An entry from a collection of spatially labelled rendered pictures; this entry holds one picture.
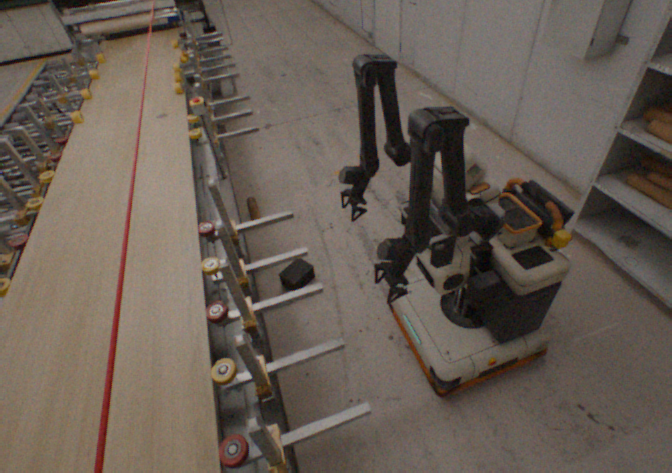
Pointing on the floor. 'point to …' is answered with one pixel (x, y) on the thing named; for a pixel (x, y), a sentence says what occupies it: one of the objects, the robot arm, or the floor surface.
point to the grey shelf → (591, 217)
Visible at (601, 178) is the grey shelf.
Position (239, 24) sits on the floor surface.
